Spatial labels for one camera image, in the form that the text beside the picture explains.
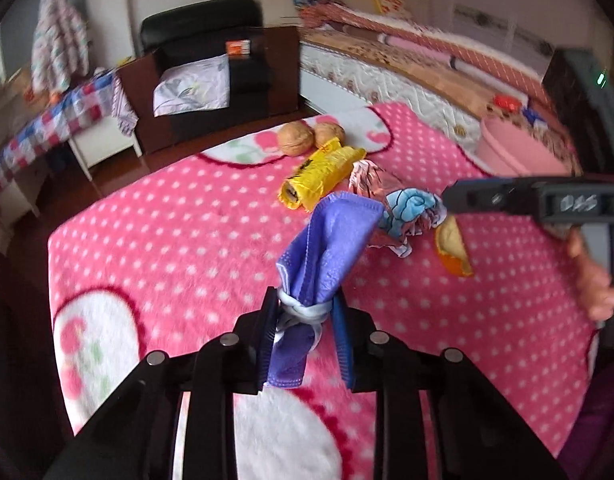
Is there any purple face mask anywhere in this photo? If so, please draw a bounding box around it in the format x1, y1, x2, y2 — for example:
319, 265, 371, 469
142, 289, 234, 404
267, 192, 384, 389

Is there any person's right hand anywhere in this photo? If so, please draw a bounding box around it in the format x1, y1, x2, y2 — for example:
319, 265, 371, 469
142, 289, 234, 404
566, 228, 614, 322

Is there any pink plastic basin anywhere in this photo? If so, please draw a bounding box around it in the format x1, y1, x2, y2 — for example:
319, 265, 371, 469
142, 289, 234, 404
472, 117, 572, 178

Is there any blue tissue pack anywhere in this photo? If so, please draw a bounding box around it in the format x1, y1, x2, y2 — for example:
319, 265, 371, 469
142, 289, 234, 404
521, 107, 547, 128

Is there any red packet on bed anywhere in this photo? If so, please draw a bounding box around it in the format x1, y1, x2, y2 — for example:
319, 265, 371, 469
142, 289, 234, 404
493, 94, 523, 114

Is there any red dotted quilt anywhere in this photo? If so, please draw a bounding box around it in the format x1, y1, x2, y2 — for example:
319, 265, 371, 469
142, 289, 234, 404
298, 3, 551, 107

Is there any colourful crumpled wrapper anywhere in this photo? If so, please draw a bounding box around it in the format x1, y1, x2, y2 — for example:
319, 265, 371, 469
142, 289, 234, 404
348, 159, 447, 258

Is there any white wardrobe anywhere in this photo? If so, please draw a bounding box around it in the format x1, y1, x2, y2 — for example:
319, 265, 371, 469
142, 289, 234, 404
453, 0, 614, 74

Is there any pink polka dot blanket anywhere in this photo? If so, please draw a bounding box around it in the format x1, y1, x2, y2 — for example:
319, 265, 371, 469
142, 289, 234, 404
48, 155, 594, 479

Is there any yellow snack wrapper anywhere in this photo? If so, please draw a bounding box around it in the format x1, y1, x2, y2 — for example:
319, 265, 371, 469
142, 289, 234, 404
278, 138, 367, 211

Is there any bed with brown sheet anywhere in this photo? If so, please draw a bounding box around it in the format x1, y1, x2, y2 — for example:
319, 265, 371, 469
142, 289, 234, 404
299, 28, 577, 169

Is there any yellow floral pillow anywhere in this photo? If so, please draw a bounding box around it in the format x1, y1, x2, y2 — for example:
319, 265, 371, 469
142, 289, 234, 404
373, 0, 413, 20

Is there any white side table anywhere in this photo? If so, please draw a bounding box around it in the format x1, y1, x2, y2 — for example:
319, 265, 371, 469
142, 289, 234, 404
0, 117, 142, 254

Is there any orange box on armrest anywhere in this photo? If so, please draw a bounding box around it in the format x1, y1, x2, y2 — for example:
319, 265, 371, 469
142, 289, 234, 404
226, 39, 251, 58

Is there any floral cloth on armchair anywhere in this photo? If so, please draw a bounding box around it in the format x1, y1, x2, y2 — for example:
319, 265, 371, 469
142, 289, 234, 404
153, 54, 230, 117

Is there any checkered tablecloth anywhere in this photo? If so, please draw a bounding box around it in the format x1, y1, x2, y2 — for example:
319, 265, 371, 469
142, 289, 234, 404
0, 70, 139, 192

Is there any black leather armchair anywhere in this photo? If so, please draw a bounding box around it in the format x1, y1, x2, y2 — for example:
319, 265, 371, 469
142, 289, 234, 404
140, 0, 270, 141

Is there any hanging patterned jacket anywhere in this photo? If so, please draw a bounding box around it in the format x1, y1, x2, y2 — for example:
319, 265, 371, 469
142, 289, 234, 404
30, 0, 90, 94

